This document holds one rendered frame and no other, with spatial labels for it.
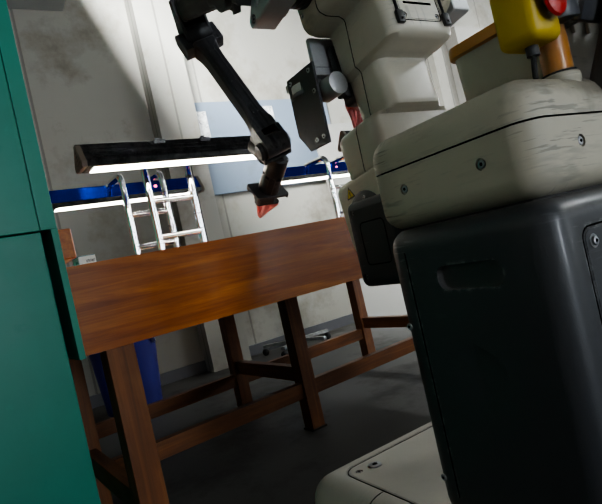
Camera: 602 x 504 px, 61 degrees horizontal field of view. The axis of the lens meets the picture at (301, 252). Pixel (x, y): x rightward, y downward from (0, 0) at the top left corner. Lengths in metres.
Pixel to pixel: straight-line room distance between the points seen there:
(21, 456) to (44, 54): 3.34
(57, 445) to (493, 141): 0.91
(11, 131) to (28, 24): 3.10
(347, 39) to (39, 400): 0.88
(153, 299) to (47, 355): 0.24
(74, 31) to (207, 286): 3.22
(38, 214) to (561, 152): 0.90
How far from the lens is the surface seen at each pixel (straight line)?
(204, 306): 1.23
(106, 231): 3.83
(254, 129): 1.31
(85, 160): 1.51
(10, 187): 1.12
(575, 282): 0.57
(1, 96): 1.18
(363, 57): 1.01
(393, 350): 2.41
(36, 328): 1.09
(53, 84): 4.06
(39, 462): 1.12
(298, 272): 1.37
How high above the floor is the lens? 0.69
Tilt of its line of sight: level
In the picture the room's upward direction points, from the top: 13 degrees counter-clockwise
